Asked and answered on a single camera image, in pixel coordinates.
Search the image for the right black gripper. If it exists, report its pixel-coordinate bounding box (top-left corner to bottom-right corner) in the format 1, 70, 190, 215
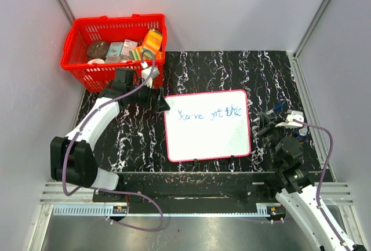
257, 113, 292, 166

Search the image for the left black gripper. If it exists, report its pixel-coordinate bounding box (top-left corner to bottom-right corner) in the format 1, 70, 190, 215
127, 78, 170, 113

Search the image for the blue capped whiteboard marker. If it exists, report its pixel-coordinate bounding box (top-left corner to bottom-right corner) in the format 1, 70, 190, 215
265, 103, 284, 115

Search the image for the pink framed whiteboard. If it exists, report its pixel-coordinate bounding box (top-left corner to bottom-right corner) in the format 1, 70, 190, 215
164, 89, 252, 163

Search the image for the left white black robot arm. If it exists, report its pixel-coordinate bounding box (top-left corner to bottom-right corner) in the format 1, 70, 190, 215
50, 63, 170, 202

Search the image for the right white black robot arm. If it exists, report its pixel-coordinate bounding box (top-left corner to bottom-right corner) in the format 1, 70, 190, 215
258, 110, 366, 250

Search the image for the orange spray bottle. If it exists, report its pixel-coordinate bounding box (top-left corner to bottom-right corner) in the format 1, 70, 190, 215
292, 126, 308, 144

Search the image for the green yellow sponge pack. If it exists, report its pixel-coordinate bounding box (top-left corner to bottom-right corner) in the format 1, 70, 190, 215
129, 46, 163, 61

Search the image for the orange yellow sponge pack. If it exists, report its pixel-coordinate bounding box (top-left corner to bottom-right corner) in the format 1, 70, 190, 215
141, 28, 162, 54

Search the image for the pink white snack box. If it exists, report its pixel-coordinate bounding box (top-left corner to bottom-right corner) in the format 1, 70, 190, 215
120, 39, 138, 60

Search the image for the light blue snack box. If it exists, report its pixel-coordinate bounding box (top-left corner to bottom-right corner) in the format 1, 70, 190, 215
105, 42, 123, 63

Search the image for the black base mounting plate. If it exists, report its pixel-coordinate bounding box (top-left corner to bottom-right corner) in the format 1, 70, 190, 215
93, 172, 280, 214

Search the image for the white round lid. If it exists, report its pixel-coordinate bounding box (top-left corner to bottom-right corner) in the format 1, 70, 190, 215
88, 58, 105, 65

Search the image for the red plastic shopping basket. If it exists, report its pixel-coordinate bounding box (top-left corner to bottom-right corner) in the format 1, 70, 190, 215
61, 14, 167, 92

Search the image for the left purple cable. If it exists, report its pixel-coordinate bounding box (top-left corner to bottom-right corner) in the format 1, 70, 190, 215
63, 50, 157, 197

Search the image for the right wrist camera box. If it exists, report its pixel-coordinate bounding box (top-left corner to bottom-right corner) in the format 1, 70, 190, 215
275, 110, 304, 129

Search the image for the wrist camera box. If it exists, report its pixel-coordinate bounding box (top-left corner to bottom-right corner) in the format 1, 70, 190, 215
141, 67, 159, 88
275, 110, 304, 129

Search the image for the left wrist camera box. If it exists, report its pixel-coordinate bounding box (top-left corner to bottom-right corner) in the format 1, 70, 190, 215
141, 67, 159, 88

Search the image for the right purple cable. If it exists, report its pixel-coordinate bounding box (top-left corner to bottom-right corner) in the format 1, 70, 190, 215
293, 119, 350, 251

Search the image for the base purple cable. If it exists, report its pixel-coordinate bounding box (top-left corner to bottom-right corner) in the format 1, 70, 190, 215
100, 191, 166, 231

